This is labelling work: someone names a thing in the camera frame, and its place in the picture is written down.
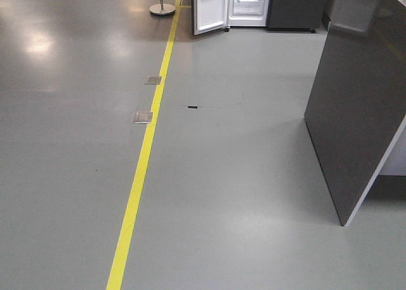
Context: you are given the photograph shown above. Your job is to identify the open fridge door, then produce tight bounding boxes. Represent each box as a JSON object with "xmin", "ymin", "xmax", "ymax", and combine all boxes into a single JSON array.
[{"xmin": 192, "ymin": 0, "xmax": 228, "ymax": 36}]

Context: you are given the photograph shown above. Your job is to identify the white fridge interior body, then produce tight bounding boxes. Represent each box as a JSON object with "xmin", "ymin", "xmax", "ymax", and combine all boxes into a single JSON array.
[{"xmin": 228, "ymin": 0, "xmax": 270, "ymax": 27}]

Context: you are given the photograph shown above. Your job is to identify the lower metal floor plate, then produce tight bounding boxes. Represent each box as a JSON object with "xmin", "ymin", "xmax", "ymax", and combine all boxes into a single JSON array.
[{"xmin": 131, "ymin": 112, "xmax": 154, "ymax": 124}]

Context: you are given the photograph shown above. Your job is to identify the metal floor plate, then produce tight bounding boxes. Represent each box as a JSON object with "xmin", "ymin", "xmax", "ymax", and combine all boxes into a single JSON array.
[
  {"xmin": 131, "ymin": 112, "xmax": 154, "ymax": 124},
  {"xmin": 145, "ymin": 76, "xmax": 162, "ymax": 86}
]

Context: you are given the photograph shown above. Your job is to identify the upper metal floor plate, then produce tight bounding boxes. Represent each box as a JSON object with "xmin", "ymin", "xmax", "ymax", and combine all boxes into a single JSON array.
[{"xmin": 145, "ymin": 76, "xmax": 162, "ymax": 86}]

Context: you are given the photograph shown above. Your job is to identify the dark grey cabinet panel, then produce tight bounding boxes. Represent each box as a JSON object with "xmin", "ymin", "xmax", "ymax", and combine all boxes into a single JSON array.
[{"xmin": 304, "ymin": 0, "xmax": 405, "ymax": 226}]

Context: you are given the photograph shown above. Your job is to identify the yellow floor tape line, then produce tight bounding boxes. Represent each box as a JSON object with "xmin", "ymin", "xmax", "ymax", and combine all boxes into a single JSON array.
[{"xmin": 106, "ymin": 0, "xmax": 181, "ymax": 289}]

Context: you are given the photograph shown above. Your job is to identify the metal stanchion post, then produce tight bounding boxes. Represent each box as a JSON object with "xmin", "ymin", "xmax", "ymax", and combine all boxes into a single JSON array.
[{"xmin": 149, "ymin": 0, "xmax": 176, "ymax": 16}]

